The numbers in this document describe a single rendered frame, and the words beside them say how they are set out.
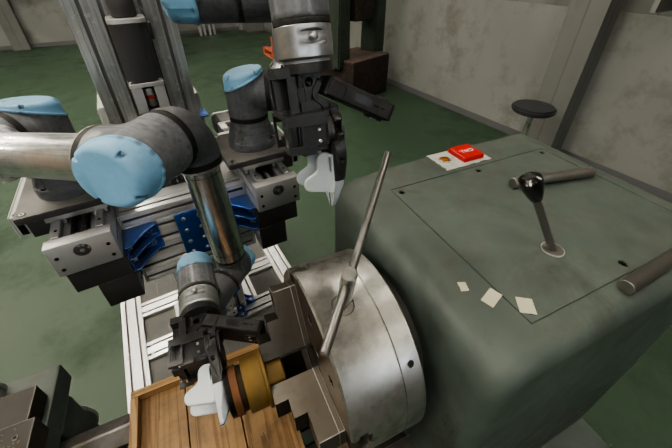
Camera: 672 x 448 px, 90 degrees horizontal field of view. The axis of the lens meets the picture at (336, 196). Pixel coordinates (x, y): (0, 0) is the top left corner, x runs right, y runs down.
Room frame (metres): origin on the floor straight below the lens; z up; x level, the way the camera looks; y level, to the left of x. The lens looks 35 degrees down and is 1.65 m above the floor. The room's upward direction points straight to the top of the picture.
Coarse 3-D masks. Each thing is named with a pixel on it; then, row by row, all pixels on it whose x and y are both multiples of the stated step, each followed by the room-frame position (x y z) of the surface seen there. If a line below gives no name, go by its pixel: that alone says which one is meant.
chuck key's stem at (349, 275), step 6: (342, 270) 0.30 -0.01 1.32; (348, 270) 0.30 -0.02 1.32; (354, 270) 0.30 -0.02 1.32; (342, 276) 0.29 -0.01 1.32; (348, 276) 0.29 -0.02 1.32; (354, 276) 0.29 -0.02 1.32; (342, 282) 0.29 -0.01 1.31; (348, 282) 0.28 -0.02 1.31; (354, 282) 0.29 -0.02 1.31; (354, 288) 0.29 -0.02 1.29; (348, 300) 0.29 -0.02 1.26
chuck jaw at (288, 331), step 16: (272, 288) 0.37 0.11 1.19; (288, 288) 0.36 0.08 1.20; (288, 304) 0.35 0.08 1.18; (272, 320) 0.33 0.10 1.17; (288, 320) 0.33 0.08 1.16; (272, 336) 0.31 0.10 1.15; (288, 336) 0.32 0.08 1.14; (304, 336) 0.32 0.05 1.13; (272, 352) 0.29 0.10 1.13; (288, 352) 0.30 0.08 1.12
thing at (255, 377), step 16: (256, 352) 0.30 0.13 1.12; (224, 368) 0.28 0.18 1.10; (240, 368) 0.27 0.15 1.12; (256, 368) 0.27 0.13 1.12; (272, 368) 0.28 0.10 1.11; (224, 384) 0.25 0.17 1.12; (240, 384) 0.25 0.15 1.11; (256, 384) 0.25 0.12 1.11; (272, 384) 0.26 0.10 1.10; (240, 400) 0.23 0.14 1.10; (256, 400) 0.24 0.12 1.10; (272, 400) 0.24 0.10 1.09; (240, 416) 0.22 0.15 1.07
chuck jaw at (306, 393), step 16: (288, 384) 0.26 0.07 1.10; (304, 384) 0.26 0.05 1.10; (320, 384) 0.26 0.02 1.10; (288, 400) 0.23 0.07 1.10; (304, 400) 0.23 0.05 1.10; (320, 400) 0.23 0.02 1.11; (304, 416) 0.21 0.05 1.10; (320, 416) 0.21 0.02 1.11; (336, 416) 0.21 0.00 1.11; (320, 432) 0.19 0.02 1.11; (336, 432) 0.19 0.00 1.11
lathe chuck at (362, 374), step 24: (312, 264) 0.40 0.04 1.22; (336, 264) 0.39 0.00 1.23; (312, 288) 0.33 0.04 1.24; (336, 288) 0.33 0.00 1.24; (360, 288) 0.33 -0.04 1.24; (312, 312) 0.29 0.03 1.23; (360, 312) 0.30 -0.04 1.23; (312, 336) 0.30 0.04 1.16; (336, 336) 0.26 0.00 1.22; (360, 336) 0.27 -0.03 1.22; (384, 336) 0.27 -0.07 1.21; (336, 360) 0.24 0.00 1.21; (360, 360) 0.24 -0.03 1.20; (384, 360) 0.24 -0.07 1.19; (336, 384) 0.22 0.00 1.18; (360, 384) 0.22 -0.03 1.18; (384, 384) 0.22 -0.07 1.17; (336, 408) 0.22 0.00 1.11; (360, 408) 0.20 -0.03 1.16; (384, 408) 0.21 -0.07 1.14; (360, 432) 0.18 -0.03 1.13; (384, 432) 0.19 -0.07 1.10
